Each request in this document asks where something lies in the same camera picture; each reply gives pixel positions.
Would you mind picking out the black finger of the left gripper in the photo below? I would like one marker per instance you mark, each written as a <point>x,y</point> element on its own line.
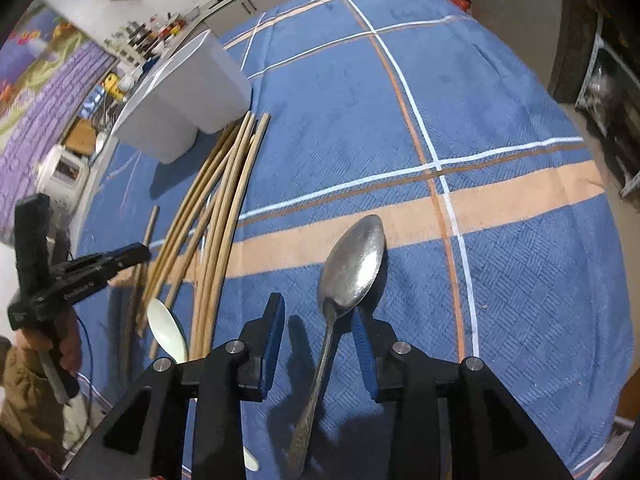
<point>125,257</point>

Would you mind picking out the person's left hand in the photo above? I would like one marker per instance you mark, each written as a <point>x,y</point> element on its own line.
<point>31,342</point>

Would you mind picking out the metal spoon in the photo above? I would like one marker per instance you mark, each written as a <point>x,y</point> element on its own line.
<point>346,278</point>

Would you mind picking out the blue plaid tablecloth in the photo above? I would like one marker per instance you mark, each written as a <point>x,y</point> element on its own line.
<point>501,241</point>

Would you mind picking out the white utensil holder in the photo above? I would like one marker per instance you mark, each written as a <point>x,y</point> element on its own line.
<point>199,89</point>

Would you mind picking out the landscape wall poster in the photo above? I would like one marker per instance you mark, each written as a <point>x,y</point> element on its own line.
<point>48,66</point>

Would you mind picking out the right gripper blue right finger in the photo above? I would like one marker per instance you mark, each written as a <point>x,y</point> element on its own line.
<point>380,371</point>

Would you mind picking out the wooden cutting board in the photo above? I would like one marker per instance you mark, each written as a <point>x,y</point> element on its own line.
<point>81,139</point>

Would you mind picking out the yellow bottle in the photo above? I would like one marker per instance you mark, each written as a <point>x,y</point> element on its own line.
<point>111,86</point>

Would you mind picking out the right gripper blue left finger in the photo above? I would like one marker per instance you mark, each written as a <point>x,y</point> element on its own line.
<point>261,338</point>

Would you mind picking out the white rice cooker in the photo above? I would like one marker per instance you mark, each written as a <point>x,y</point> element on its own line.
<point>62,176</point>

